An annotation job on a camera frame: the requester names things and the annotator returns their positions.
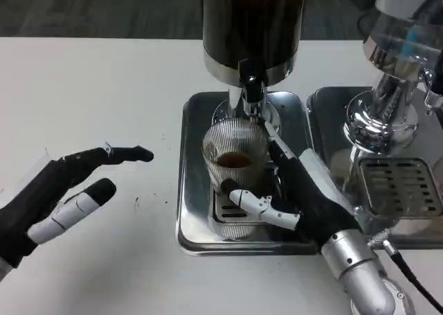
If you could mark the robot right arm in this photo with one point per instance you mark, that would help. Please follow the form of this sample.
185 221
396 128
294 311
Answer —
360 273

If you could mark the clear drink dispenser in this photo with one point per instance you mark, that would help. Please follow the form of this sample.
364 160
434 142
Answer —
391 41

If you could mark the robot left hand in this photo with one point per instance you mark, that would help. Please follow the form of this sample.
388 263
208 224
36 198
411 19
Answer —
45 194

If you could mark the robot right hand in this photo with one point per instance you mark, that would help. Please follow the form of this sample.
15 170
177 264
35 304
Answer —
311 197

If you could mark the steel dispenser tap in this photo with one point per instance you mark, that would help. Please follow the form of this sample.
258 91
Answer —
434 97

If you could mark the steel drip tray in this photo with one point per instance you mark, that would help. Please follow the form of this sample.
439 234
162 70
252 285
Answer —
194 190
328 128

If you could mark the dark drink dispenser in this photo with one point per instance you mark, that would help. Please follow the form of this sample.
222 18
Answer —
252 20

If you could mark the clear ribbed glass cup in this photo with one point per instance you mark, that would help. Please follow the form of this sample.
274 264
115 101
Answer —
239 138

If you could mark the black dispenser tap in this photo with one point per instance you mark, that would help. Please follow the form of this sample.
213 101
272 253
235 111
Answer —
252 81

